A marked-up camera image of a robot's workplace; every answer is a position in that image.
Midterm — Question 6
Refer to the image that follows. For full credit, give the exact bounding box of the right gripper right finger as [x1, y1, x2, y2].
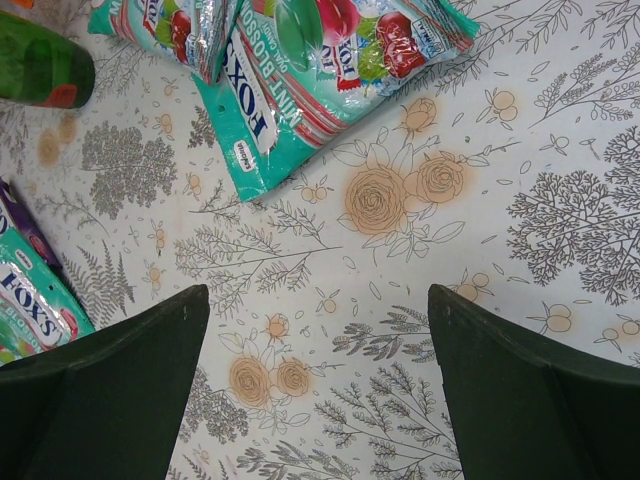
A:
[428, 284, 639, 479]

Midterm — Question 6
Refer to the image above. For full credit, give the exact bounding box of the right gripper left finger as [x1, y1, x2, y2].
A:
[1, 285, 210, 479]

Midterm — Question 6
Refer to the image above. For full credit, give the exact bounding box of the teal fox's mint bag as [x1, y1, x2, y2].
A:
[1, 228, 94, 365]
[198, 0, 479, 201]
[88, 0, 242, 85]

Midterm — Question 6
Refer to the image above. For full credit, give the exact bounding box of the purple Fox's berries bag left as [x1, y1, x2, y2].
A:
[1, 179, 62, 270]

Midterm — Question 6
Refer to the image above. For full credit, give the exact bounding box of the floral table mat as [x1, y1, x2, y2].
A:
[1, 1, 639, 479]

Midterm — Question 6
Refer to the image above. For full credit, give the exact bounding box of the green glass bottle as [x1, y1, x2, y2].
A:
[1, 11, 95, 109]

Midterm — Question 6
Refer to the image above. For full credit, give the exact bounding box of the orange snack packet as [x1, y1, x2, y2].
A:
[10, 0, 35, 9]

